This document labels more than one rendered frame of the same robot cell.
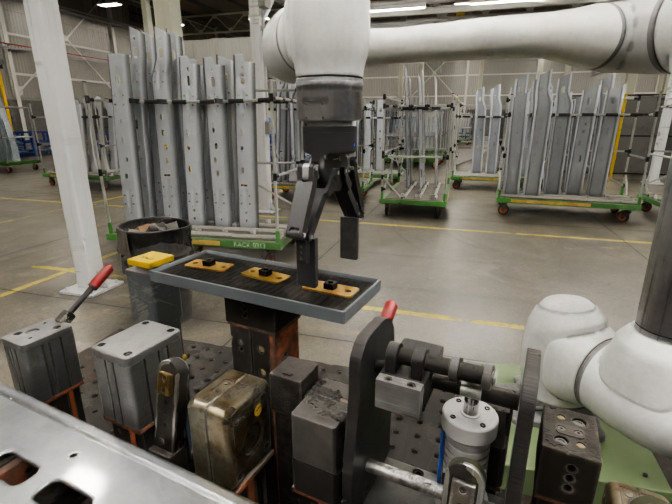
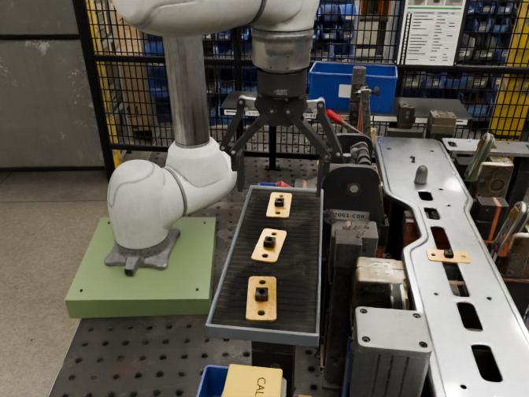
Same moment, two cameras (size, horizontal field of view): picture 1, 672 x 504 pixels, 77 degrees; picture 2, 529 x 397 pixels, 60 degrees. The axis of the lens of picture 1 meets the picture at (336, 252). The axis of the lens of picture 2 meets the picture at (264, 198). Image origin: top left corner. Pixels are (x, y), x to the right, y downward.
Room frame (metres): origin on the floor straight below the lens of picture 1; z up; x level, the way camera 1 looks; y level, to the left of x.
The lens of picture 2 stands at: (0.87, 0.67, 1.58)
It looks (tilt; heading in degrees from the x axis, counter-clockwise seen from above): 30 degrees down; 251
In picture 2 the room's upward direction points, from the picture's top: straight up
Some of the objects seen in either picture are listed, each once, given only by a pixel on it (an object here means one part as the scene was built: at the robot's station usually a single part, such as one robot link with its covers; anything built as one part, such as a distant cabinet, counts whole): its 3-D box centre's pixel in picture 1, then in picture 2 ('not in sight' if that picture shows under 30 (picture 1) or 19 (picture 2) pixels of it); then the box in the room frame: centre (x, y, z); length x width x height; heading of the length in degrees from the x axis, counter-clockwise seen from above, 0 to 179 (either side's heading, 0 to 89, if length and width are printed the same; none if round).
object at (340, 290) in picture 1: (330, 285); (279, 202); (0.61, 0.01, 1.17); 0.08 x 0.04 x 0.01; 63
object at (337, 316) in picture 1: (262, 280); (276, 247); (0.66, 0.12, 1.16); 0.37 x 0.14 x 0.02; 63
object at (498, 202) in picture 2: not in sight; (479, 247); (-0.02, -0.10, 0.84); 0.11 x 0.08 x 0.29; 153
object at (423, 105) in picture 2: not in sight; (342, 107); (0.03, -0.83, 1.01); 0.90 x 0.22 x 0.03; 153
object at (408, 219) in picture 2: not in sight; (420, 263); (0.18, -0.09, 0.84); 0.12 x 0.05 x 0.29; 153
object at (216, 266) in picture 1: (209, 263); (261, 294); (0.72, 0.23, 1.17); 0.08 x 0.04 x 0.01; 69
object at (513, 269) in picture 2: not in sight; (510, 291); (0.07, 0.09, 0.87); 0.12 x 0.09 x 0.35; 153
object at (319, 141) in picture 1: (329, 158); (281, 96); (0.61, 0.01, 1.36); 0.08 x 0.07 x 0.09; 153
